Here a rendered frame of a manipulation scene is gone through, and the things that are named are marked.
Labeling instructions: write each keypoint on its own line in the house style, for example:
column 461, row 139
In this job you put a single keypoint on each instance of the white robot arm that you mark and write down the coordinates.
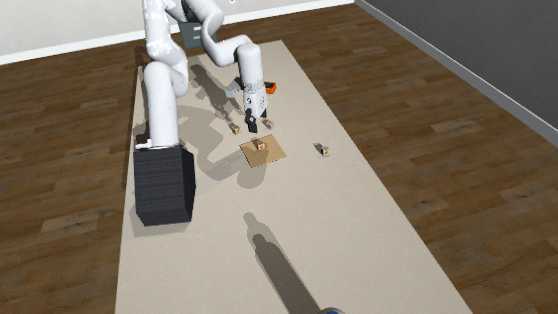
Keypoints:
column 159, row 75

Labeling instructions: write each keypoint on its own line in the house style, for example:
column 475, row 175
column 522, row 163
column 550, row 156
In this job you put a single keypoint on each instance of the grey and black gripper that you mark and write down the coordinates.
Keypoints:
column 255, row 102

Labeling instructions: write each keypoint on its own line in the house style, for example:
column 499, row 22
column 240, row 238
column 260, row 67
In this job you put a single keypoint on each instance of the tan flat square mat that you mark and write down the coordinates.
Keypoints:
column 256, row 158

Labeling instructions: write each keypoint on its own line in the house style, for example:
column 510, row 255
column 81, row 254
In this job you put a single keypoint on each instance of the grey bottle with blue cap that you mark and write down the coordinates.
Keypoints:
column 331, row 310

